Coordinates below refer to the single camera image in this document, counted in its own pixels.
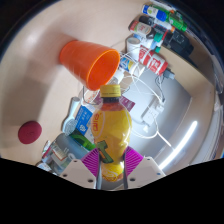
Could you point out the orange plastic cup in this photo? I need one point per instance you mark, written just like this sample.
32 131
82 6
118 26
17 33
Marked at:
80 58

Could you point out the yellow drink bottle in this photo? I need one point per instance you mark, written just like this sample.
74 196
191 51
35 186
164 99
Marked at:
111 131

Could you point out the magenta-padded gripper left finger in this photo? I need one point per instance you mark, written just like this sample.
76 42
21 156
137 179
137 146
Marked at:
76 171

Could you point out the red and white canister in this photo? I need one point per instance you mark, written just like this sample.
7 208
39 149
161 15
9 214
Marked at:
153 60

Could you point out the light blue hairbrush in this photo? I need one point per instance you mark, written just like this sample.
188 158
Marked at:
70 123

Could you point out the white desk lamp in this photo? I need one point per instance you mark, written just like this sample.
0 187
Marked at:
181 143

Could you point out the white wall socket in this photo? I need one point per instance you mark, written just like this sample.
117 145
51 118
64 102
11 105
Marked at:
151 115

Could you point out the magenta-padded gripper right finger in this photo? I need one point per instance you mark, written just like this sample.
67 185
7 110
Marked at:
146 171

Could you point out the small white bottle blue label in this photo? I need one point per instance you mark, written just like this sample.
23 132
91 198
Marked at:
128 64

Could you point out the small dark bottle green cap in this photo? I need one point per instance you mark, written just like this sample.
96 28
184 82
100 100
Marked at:
141 29

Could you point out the green plastic bottle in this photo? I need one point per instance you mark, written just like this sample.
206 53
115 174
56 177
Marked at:
83 140

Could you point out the white bottle blue cap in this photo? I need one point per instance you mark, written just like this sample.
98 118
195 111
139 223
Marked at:
155 12

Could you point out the flat round red coaster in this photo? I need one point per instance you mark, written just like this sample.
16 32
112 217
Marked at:
30 132

